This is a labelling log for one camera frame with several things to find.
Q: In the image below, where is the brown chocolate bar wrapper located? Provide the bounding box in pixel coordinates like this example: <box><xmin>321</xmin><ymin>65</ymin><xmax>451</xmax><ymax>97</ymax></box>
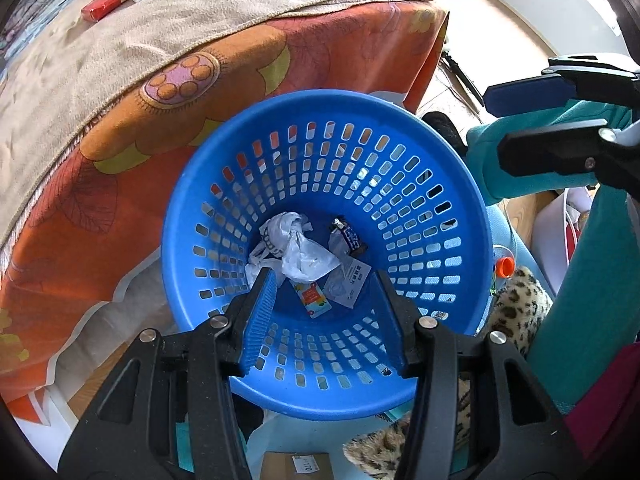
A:
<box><xmin>327</xmin><ymin>217</ymin><xmax>368</xmax><ymax>256</ymax></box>

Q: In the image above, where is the white plastic bag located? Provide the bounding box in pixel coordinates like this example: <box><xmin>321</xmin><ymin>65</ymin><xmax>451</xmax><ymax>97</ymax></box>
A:
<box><xmin>245</xmin><ymin>211</ymin><xmax>342</xmax><ymax>286</ymax></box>

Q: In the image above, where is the dark round object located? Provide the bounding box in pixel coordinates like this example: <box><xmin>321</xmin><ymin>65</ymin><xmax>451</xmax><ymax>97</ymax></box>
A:
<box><xmin>420</xmin><ymin>110</ymin><xmax>468</xmax><ymax>155</ymax></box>

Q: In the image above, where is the tan towel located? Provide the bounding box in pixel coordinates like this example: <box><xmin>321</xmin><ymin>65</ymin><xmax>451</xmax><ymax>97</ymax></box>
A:
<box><xmin>0</xmin><ymin>0</ymin><xmax>443</xmax><ymax>241</ymax></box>

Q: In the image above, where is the blue plastic basket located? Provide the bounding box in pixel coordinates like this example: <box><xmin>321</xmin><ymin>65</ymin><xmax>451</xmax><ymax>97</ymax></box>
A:
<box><xmin>161</xmin><ymin>89</ymin><xmax>496</xmax><ymax>422</ymax></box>

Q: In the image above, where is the light blue plastic item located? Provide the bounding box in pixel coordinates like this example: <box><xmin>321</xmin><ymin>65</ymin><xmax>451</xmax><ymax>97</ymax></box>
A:
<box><xmin>487</xmin><ymin>200</ymin><xmax>532</xmax><ymax>311</ymax></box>

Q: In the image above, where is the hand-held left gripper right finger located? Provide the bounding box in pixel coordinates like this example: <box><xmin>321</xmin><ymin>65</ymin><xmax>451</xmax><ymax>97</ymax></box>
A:
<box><xmin>372</xmin><ymin>270</ymin><xmax>583</xmax><ymax>480</ymax></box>

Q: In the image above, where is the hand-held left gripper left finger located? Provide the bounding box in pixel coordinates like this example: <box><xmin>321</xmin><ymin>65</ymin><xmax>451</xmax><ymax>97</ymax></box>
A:
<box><xmin>59</xmin><ymin>266</ymin><xmax>278</xmax><ymax>480</ymax></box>

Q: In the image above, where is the cardboard box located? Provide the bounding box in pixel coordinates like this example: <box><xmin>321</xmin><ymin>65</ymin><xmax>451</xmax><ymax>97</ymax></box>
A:
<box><xmin>262</xmin><ymin>451</ymin><xmax>333</xmax><ymax>480</ymax></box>

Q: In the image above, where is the leopard print plush slipper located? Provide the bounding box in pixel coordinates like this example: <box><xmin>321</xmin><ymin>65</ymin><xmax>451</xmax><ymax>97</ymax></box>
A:
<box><xmin>342</xmin><ymin>380</ymin><xmax>473</xmax><ymax>480</ymax></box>
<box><xmin>492</xmin><ymin>265</ymin><xmax>553</xmax><ymax>358</ymax></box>

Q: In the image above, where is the magenta cloth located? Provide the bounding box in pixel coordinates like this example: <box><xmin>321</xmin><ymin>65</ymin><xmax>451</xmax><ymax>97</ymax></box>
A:
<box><xmin>565</xmin><ymin>340</ymin><xmax>640</xmax><ymax>480</ymax></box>

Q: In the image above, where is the orange floral bedsheet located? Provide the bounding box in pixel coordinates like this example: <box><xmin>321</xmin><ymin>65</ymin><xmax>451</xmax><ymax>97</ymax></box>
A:
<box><xmin>0</xmin><ymin>0</ymin><xmax>448</xmax><ymax>411</ymax></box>

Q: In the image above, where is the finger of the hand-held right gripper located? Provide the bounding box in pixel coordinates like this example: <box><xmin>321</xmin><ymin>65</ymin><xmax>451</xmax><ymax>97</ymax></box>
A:
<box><xmin>499</xmin><ymin>119</ymin><xmax>640</xmax><ymax>191</ymax></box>
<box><xmin>484</xmin><ymin>54</ymin><xmax>640</xmax><ymax>117</ymax></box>

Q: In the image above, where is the white storage box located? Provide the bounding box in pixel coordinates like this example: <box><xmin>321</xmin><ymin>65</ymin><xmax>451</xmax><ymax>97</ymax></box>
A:
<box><xmin>530</xmin><ymin>187</ymin><xmax>596</xmax><ymax>296</ymax></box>

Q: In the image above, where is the small orange carton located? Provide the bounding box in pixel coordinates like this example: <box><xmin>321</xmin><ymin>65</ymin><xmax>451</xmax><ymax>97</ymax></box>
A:
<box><xmin>295</xmin><ymin>281</ymin><xmax>332</xmax><ymax>319</ymax></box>

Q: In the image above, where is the grey paper packet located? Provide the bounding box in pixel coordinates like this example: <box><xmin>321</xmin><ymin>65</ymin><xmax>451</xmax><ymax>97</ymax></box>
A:
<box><xmin>320</xmin><ymin>257</ymin><xmax>372</xmax><ymax>308</ymax></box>

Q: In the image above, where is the person's teal clothing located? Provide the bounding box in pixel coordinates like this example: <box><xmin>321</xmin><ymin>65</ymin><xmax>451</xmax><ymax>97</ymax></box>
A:
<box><xmin>466</xmin><ymin>99</ymin><xmax>640</xmax><ymax>416</ymax></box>

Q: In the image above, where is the black cable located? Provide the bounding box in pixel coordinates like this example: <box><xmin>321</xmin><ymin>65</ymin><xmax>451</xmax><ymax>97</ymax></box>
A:
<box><xmin>440</xmin><ymin>47</ymin><xmax>486</xmax><ymax>108</ymax></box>

